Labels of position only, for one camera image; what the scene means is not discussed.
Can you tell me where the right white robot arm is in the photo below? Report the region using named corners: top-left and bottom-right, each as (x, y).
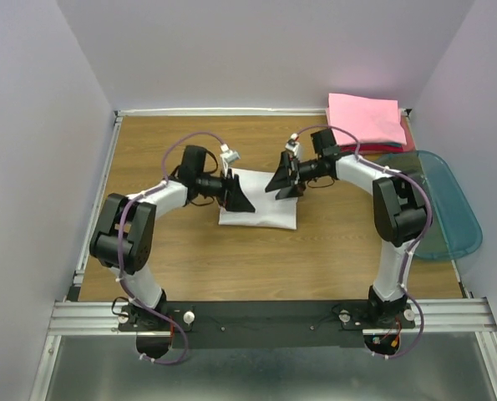
top-left (265, 125), bottom-right (433, 327)

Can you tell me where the teal plastic bin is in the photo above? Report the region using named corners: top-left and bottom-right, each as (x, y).
top-left (376, 150), bottom-right (483, 261)

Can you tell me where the white t shirt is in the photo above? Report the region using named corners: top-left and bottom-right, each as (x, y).
top-left (218, 169), bottom-right (297, 230)

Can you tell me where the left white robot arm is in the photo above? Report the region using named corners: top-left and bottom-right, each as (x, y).
top-left (89, 144), bottom-right (256, 330)

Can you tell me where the folded red t shirt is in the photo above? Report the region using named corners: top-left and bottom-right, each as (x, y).
top-left (359, 143), bottom-right (415, 155)

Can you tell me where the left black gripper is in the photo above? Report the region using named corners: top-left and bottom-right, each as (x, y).
top-left (195, 167), bottom-right (255, 211)

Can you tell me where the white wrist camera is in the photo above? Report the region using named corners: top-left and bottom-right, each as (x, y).
top-left (285, 133), bottom-right (302, 160)
top-left (220, 144), bottom-right (241, 172)

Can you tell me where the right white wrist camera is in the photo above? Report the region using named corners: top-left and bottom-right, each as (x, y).
top-left (285, 133), bottom-right (302, 160)

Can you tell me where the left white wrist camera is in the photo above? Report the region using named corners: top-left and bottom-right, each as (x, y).
top-left (220, 144), bottom-right (241, 172)

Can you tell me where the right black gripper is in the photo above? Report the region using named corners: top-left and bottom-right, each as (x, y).
top-left (265, 150), bottom-right (323, 201)

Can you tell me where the folded pink t shirt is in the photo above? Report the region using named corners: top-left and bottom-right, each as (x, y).
top-left (327, 94), bottom-right (407, 145)

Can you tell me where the aluminium front rail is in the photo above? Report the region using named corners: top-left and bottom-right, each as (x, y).
top-left (48, 298), bottom-right (497, 336)

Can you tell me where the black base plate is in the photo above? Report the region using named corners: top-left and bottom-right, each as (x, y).
top-left (115, 300), bottom-right (418, 360)

